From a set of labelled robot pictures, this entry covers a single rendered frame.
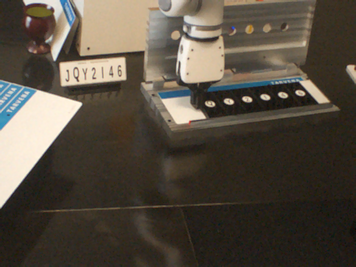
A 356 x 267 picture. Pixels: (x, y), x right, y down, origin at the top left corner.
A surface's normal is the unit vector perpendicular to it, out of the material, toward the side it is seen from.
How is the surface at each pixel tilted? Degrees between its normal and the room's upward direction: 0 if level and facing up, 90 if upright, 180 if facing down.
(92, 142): 0
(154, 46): 81
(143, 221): 0
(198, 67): 77
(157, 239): 0
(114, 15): 90
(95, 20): 90
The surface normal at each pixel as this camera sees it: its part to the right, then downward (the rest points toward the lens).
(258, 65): 0.39, 0.47
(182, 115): 0.13, -0.80
